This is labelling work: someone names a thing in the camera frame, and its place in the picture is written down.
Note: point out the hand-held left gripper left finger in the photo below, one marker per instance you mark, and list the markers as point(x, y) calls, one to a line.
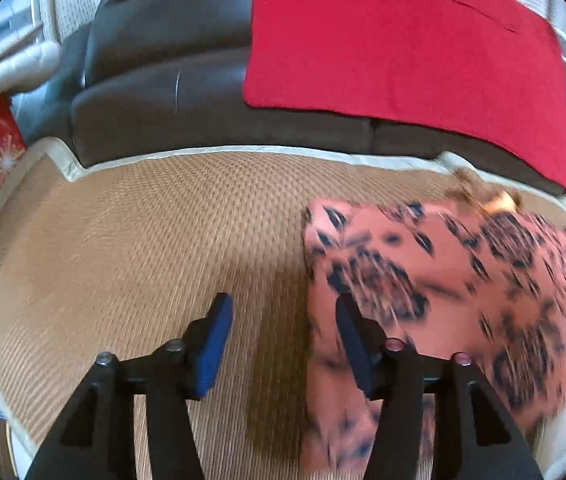
point(213, 347)

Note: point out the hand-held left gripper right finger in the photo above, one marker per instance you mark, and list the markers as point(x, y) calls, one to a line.
point(355, 347)

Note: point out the woven beige mat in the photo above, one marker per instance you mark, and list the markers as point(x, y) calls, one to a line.
point(138, 260)

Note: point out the red cloth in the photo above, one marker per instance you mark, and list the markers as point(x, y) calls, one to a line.
point(388, 50)

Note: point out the white striped pillow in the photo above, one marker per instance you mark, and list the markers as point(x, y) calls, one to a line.
point(23, 66)

